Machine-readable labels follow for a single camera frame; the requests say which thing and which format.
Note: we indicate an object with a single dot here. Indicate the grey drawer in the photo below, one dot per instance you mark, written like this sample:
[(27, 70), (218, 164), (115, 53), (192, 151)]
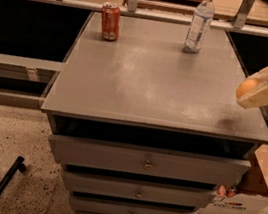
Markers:
[(113, 207), (134, 189), (105, 155)]

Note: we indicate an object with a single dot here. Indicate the clear plastic water bottle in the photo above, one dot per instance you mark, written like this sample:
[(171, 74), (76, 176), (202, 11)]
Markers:
[(199, 26)]

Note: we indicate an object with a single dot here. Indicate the white cardboard box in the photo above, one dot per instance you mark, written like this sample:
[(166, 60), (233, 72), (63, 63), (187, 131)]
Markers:
[(249, 195)]

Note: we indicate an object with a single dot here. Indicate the orange soda can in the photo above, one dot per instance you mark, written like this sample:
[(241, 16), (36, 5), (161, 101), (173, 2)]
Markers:
[(110, 21)]

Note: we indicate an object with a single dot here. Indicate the grey drawer cabinet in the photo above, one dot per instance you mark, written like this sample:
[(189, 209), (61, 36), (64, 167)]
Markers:
[(144, 90)]

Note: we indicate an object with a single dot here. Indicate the middle grey drawer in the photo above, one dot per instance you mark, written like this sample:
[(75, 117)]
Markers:
[(134, 189)]

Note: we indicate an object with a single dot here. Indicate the orange fruit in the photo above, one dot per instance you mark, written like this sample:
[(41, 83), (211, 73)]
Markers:
[(246, 87)]

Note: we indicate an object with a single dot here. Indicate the bottom grey drawer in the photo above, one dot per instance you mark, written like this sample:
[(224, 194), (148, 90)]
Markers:
[(113, 207)]

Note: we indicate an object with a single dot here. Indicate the top grey drawer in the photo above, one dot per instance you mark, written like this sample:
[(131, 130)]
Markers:
[(105, 155)]

